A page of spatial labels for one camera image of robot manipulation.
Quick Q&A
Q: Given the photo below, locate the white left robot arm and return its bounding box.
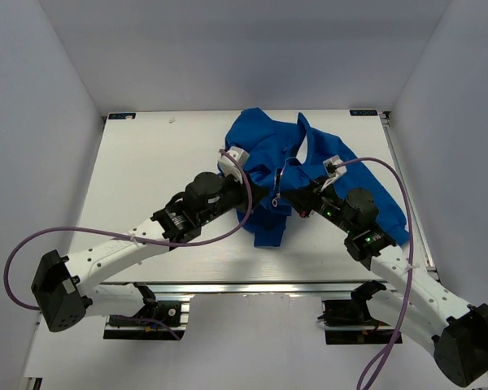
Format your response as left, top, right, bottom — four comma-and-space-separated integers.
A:
31, 172, 268, 332

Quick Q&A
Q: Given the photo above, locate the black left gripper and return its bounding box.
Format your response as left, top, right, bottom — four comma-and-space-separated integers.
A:
198, 168, 269, 227

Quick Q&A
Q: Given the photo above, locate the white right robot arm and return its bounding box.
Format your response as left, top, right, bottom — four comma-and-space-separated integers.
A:
281, 178, 488, 388

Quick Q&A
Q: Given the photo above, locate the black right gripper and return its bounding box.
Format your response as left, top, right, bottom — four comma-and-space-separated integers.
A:
281, 175, 356, 236

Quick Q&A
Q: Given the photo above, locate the blue corner label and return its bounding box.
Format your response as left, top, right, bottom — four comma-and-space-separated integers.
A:
349, 109, 378, 117
107, 112, 136, 120

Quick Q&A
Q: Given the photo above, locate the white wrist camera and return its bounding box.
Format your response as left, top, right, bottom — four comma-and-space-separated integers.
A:
323, 155, 346, 187
217, 146, 250, 184

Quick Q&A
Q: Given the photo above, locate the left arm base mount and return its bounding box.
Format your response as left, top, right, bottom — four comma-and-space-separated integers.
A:
103, 297, 190, 341

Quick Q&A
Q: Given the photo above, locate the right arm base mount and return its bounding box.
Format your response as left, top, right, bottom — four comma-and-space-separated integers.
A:
317, 280, 394, 345

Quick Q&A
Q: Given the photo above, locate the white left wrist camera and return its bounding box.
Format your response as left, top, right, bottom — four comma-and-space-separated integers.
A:
217, 146, 250, 184

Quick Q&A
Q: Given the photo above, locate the aluminium table front rail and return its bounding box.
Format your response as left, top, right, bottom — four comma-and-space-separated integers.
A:
101, 279, 391, 297

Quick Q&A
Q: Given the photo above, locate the blue right corner label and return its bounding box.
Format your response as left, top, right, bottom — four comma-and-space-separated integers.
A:
349, 109, 378, 117

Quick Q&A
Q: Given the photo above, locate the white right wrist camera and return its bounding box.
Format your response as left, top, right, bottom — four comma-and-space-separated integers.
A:
323, 155, 346, 187

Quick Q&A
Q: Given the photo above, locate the blue zip-up jacket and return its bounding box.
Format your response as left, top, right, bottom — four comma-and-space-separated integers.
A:
225, 108, 410, 248

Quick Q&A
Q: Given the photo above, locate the blue left corner label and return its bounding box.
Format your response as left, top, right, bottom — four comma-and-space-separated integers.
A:
107, 112, 136, 120

